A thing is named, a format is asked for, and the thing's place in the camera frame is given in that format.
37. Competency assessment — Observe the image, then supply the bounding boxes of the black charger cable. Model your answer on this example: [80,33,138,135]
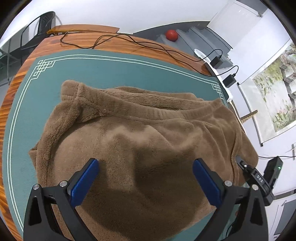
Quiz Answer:
[203,49,223,62]
[218,65,239,78]

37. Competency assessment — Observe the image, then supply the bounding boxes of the long black cable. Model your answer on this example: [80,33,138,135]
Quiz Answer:
[60,31,208,63]

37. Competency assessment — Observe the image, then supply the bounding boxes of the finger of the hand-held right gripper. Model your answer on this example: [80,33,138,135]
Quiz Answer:
[235,155,255,178]

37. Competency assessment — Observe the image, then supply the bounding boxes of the grey stairs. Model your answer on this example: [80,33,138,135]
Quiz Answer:
[134,21,233,61]

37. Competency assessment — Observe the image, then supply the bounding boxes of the white power strip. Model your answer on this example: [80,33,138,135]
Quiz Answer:
[205,62,234,103]

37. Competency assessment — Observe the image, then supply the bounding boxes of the brown fleece sweater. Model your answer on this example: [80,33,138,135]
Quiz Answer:
[28,80,259,241]

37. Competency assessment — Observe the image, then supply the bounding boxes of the red ball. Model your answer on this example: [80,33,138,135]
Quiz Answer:
[165,29,179,42]

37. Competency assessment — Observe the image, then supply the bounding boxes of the wooden bench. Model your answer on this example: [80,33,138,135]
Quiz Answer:
[47,24,120,35]

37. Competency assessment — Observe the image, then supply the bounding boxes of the wooden abacus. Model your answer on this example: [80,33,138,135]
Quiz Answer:
[239,110,258,122]

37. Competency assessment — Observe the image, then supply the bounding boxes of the wall scroll painting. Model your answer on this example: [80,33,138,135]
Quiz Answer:
[237,38,296,146]

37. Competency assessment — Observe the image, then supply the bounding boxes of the green table mat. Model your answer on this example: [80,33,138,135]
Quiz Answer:
[2,49,232,241]

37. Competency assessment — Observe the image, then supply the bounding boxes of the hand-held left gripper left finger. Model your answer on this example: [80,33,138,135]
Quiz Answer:
[23,158,100,241]

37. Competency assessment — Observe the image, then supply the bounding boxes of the white dish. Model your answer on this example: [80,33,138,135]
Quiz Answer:
[194,48,212,63]

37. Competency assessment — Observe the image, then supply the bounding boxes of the thin black cable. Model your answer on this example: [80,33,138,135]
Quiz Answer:
[258,155,296,161]

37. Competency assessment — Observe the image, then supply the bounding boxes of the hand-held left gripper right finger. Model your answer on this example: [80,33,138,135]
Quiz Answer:
[193,158,270,241]

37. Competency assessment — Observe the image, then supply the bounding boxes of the black charger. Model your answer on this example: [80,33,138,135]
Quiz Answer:
[209,56,223,69]
[222,74,237,88]

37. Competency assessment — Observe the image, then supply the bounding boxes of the black mesh chair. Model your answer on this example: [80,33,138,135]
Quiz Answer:
[20,11,62,50]

